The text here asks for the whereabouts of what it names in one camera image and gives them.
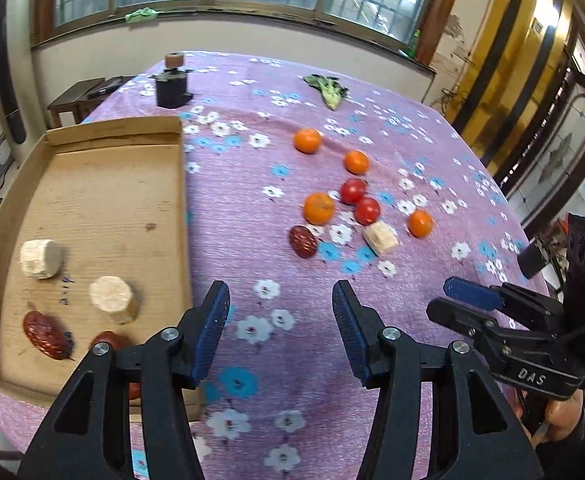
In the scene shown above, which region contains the yellow wooden door frame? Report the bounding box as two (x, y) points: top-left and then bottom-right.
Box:
(453, 0), (585, 211)

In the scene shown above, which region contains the black stand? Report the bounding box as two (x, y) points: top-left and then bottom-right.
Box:
(153, 67), (194, 109)

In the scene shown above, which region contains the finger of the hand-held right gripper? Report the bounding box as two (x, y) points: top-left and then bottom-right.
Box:
(443, 276), (563, 331)
(427, 297), (523, 356)

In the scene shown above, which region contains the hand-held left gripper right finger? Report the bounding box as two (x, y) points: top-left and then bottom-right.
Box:
(331, 280), (546, 480)

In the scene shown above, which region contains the peeled sugarcane chunk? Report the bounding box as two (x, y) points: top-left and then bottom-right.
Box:
(20, 239), (64, 281)
(89, 276), (139, 325)
(363, 221), (400, 257)

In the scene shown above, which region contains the shallow cardboard box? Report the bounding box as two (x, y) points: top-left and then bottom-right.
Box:
(0, 116), (204, 423)

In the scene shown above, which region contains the cream tower air conditioner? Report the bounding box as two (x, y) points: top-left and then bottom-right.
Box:
(0, 0), (38, 171)

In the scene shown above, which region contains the orange mandarin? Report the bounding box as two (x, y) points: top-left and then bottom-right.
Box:
(343, 150), (370, 176)
(407, 210), (434, 239)
(293, 128), (322, 155)
(303, 192), (336, 226)

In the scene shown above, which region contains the small dark wooden table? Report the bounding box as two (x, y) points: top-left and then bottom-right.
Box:
(47, 76), (136, 128)

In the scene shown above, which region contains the red tomato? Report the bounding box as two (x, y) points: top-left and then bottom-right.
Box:
(355, 197), (381, 226)
(340, 178), (367, 206)

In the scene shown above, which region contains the dried red date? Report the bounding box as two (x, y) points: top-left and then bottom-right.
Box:
(22, 311), (72, 360)
(88, 331), (140, 401)
(289, 225), (318, 259)

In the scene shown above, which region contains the green cloth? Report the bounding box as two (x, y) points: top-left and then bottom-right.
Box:
(124, 7), (162, 23)

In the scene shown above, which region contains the person's right hand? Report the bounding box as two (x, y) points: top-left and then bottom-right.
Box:
(527, 387), (585, 448)

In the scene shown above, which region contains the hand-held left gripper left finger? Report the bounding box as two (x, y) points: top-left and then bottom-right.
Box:
(17, 280), (231, 480)

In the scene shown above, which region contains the green leafy vegetable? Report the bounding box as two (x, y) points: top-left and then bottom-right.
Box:
(303, 75), (349, 111)

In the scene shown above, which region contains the purple floral tablecloth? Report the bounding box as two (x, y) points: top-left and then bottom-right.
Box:
(0, 50), (558, 480)

